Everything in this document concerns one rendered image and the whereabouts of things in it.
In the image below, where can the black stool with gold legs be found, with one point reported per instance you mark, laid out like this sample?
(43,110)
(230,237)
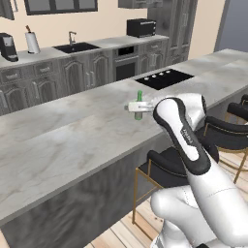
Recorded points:
(226,130)
(240,108)
(168,169)

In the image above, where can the green beer bottle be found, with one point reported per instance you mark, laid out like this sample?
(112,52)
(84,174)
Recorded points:
(139,96)

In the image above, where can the black toaster oven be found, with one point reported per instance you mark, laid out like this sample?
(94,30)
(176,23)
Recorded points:
(140,27)

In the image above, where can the grey base cupboard run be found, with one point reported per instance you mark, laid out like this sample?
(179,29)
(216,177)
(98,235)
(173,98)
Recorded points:
(71,72)

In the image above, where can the grey wall cupboard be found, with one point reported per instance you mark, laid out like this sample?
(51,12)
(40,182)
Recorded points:
(6,8)
(139,3)

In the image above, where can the white paper towel roll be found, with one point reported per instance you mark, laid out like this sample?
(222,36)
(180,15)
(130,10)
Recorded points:
(32,42)

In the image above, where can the black built-in oven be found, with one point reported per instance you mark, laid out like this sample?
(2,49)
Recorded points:
(125,64)

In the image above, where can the black hob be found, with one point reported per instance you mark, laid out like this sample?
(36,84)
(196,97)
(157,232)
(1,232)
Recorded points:
(164,78)

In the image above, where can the black coffee machine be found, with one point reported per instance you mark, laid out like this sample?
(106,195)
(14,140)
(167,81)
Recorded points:
(7,46)

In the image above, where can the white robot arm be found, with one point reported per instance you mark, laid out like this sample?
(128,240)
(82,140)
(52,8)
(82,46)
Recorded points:
(210,206)

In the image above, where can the grey tall cupboard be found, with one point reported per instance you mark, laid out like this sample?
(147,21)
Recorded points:
(176,29)

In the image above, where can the grey marble kitchen island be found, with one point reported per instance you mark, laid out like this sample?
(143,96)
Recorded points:
(80,206)

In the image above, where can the grey tap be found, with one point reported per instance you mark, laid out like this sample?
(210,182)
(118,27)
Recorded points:
(71,37)

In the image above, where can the black sink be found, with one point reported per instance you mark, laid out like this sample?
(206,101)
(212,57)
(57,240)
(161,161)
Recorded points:
(76,47)

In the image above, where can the dark framed window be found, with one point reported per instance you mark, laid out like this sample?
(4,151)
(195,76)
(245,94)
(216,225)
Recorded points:
(61,6)

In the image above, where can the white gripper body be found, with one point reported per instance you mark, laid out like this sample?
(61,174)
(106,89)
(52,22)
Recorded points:
(137,107)

